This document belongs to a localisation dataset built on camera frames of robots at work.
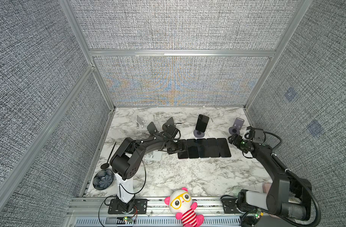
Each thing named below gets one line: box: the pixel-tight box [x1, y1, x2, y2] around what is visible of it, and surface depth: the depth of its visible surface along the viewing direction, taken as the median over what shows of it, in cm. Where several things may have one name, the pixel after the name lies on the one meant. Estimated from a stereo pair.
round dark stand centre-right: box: [193, 129, 205, 139], surface depth 105 cm
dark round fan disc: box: [92, 169, 115, 191], surface depth 81 cm
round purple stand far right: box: [228, 117, 245, 135], surface depth 102 cm
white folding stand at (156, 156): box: [145, 151, 163, 162], surface depth 92 cm
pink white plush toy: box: [164, 187, 205, 227], surface depth 69 cm
